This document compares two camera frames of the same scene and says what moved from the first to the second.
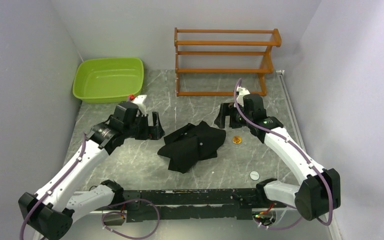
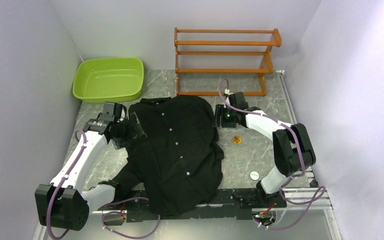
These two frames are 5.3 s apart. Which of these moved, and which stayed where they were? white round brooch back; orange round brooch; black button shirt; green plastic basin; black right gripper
Moved: black button shirt
Stayed: white round brooch back; orange round brooch; black right gripper; green plastic basin
